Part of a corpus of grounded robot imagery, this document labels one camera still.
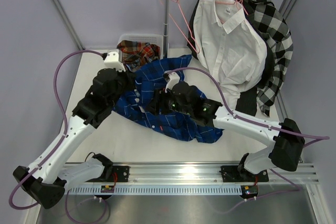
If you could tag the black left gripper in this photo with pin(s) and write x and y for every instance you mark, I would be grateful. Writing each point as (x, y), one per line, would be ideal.
(130, 77)

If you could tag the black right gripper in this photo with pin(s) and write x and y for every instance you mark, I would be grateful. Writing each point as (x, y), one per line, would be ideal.
(159, 101)

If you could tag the blue plaid shirt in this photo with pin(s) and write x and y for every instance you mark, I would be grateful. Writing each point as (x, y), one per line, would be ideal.
(179, 125)

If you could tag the red plaid shirt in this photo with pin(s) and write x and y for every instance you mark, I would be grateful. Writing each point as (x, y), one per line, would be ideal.
(136, 54)

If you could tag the pink wire hanger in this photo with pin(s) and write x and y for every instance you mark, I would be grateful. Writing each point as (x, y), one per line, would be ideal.
(190, 41)

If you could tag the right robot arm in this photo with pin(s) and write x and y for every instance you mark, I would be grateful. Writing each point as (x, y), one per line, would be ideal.
(283, 142)

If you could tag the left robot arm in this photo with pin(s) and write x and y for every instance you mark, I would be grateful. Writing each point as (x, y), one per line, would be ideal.
(45, 179)

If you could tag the black white checked shirt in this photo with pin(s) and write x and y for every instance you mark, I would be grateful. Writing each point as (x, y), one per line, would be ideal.
(268, 21)

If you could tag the white plastic basket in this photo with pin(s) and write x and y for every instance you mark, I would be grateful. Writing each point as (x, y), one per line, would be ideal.
(150, 38)

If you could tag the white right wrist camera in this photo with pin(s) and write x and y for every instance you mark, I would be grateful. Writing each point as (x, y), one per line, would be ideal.
(172, 78)

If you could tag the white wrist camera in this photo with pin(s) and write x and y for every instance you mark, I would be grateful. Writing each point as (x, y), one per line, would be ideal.
(112, 60)
(172, 78)

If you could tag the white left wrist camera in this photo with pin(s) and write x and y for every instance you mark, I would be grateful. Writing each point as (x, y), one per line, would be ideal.
(112, 60)

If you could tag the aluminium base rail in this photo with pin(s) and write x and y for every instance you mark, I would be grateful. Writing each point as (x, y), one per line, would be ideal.
(209, 173)

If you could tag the white slotted cable duct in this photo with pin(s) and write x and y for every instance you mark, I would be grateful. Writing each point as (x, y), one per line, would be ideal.
(108, 190)

